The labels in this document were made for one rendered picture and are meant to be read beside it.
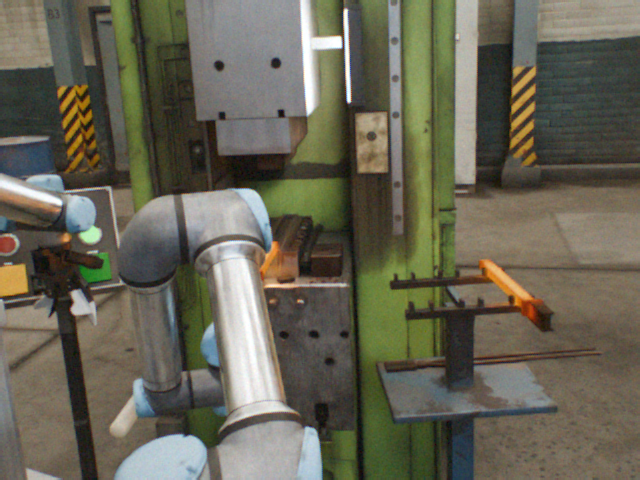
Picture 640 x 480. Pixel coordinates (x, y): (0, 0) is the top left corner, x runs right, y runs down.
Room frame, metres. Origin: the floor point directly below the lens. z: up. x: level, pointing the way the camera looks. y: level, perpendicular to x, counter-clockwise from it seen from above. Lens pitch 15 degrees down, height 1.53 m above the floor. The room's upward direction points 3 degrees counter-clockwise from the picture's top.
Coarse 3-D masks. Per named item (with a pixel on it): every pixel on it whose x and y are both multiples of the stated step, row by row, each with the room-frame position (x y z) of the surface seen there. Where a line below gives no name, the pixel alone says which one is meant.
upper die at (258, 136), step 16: (224, 128) 1.81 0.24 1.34; (240, 128) 1.81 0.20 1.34; (256, 128) 1.81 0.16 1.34; (272, 128) 1.80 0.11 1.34; (288, 128) 1.80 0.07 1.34; (304, 128) 2.13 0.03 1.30; (224, 144) 1.82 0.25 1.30; (240, 144) 1.81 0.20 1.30; (256, 144) 1.81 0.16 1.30; (272, 144) 1.80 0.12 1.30; (288, 144) 1.80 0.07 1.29
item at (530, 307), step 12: (480, 264) 1.76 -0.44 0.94; (492, 264) 1.73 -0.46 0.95; (492, 276) 1.66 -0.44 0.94; (504, 276) 1.63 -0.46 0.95; (504, 288) 1.58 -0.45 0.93; (516, 288) 1.54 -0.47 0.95; (516, 300) 1.50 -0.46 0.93; (528, 300) 1.43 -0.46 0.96; (540, 300) 1.43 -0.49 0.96; (528, 312) 1.43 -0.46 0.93; (540, 312) 1.37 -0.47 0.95; (552, 312) 1.36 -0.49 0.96; (540, 324) 1.38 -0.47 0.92
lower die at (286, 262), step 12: (300, 216) 2.21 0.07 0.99; (276, 228) 2.04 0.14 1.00; (288, 228) 2.03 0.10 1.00; (288, 240) 1.92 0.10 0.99; (300, 240) 1.91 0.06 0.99; (276, 252) 1.80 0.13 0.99; (288, 252) 1.80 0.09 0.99; (300, 252) 1.86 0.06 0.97; (276, 264) 1.80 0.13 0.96; (288, 264) 1.80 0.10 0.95; (264, 276) 1.81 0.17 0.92; (276, 276) 1.80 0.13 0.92
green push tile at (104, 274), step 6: (102, 258) 1.70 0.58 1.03; (108, 258) 1.71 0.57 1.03; (108, 264) 1.70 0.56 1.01; (84, 270) 1.68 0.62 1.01; (90, 270) 1.68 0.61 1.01; (96, 270) 1.68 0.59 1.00; (102, 270) 1.69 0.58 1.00; (108, 270) 1.69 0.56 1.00; (84, 276) 1.67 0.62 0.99; (90, 276) 1.67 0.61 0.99; (96, 276) 1.68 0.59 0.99; (102, 276) 1.68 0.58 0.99; (108, 276) 1.68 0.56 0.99; (90, 282) 1.67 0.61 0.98; (96, 282) 1.67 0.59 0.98
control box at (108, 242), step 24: (72, 192) 1.79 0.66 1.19; (96, 192) 1.80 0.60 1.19; (96, 216) 1.77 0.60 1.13; (24, 240) 1.69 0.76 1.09; (72, 240) 1.72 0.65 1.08; (96, 240) 1.73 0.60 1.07; (0, 264) 1.64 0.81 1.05; (24, 264) 1.66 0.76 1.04; (96, 288) 1.67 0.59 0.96; (120, 288) 1.72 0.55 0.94
